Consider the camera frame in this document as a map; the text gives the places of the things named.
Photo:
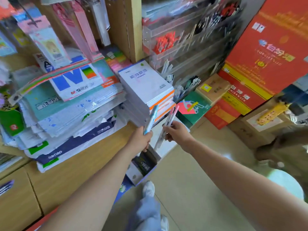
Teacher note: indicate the open pen box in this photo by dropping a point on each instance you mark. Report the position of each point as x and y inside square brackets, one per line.
[144, 164]

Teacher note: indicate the pile of paper packs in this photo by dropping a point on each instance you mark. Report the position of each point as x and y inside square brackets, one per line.
[65, 113]

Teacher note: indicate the wooden shelf post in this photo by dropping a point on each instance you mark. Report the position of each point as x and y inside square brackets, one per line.
[128, 27]

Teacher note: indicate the person's leg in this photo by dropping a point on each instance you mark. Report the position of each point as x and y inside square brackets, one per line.
[145, 214]

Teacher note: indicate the white and blue paper pack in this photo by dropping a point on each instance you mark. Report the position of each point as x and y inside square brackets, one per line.
[74, 80]

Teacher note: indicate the person's left hand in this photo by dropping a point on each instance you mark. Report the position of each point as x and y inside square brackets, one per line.
[139, 140]

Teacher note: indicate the person's right fingers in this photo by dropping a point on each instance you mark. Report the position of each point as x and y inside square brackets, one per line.
[168, 132]

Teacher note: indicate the person's right hand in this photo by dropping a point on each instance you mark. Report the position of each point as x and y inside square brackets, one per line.
[178, 135]

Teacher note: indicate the person's left forearm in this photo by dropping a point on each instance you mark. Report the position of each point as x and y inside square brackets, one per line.
[96, 192]

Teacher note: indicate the large brown cardboard box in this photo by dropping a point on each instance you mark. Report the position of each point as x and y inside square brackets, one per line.
[262, 127]

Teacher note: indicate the large red cardboard box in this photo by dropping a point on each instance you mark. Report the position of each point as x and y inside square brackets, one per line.
[267, 48]

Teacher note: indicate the blue pen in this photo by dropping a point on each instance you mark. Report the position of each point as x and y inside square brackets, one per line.
[151, 120]

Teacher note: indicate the hanging pink stationery packs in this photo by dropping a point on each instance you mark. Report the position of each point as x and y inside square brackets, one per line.
[79, 28]

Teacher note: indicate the yellow strip package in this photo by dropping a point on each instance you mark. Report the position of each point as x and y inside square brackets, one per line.
[273, 113]

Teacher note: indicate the person's white shoe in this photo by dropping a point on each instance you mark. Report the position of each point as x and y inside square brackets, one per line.
[148, 188]

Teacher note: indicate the wooden cabinet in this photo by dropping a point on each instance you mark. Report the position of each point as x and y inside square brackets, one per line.
[60, 180]

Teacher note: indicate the small red cardboard box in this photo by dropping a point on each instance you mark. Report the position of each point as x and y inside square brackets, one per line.
[222, 113]

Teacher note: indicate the pink and white pens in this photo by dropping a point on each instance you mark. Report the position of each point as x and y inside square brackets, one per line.
[165, 128]

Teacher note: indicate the green packet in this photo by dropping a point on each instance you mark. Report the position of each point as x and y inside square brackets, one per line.
[10, 121]

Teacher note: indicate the stack of white notebooks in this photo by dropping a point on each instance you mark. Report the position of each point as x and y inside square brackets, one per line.
[148, 90]

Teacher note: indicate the clear acrylic pen display rack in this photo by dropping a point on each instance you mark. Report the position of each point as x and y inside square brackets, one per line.
[190, 43]

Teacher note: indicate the colourful sticky note pads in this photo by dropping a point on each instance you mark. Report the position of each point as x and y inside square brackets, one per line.
[116, 58]

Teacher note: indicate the person's right forearm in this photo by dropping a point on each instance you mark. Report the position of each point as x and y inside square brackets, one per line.
[243, 190]

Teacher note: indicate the person's left fingers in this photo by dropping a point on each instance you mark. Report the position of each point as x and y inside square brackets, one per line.
[147, 141]

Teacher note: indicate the green cardboard box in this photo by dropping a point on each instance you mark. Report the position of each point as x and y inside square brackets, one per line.
[193, 109]

